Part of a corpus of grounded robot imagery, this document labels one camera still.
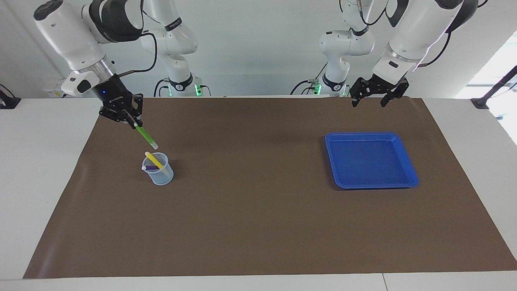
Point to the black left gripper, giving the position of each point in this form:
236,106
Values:
381,85

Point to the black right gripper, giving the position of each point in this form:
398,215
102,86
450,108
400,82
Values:
113,95

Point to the green pen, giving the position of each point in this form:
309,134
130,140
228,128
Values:
145,135

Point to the yellow pen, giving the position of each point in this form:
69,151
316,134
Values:
153,160

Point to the purple pen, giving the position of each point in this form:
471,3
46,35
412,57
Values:
151,167

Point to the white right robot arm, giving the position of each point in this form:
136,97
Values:
68,36

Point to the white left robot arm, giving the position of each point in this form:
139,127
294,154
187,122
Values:
416,28

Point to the blue plastic tray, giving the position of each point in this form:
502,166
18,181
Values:
369,161

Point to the clear plastic cup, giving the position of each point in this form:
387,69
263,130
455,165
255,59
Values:
163,178

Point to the white power strip box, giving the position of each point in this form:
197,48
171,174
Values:
56,93

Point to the black clamp stand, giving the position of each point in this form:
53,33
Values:
480,103

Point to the black table clamp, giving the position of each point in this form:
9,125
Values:
8,103

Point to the brown paper table mat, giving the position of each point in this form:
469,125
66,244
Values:
258,210

